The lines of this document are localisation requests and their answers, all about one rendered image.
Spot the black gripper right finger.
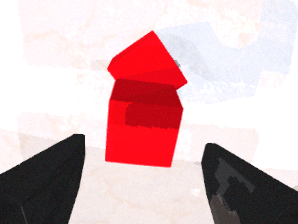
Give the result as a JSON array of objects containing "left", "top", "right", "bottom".
[{"left": 201, "top": 143, "right": 298, "bottom": 224}]

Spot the red cube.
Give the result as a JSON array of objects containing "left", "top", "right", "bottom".
[
  {"left": 105, "top": 79, "right": 184, "bottom": 168},
  {"left": 106, "top": 31, "right": 188, "bottom": 89}
]

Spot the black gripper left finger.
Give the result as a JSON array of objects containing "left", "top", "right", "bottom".
[{"left": 0, "top": 133, "right": 86, "bottom": 224}]

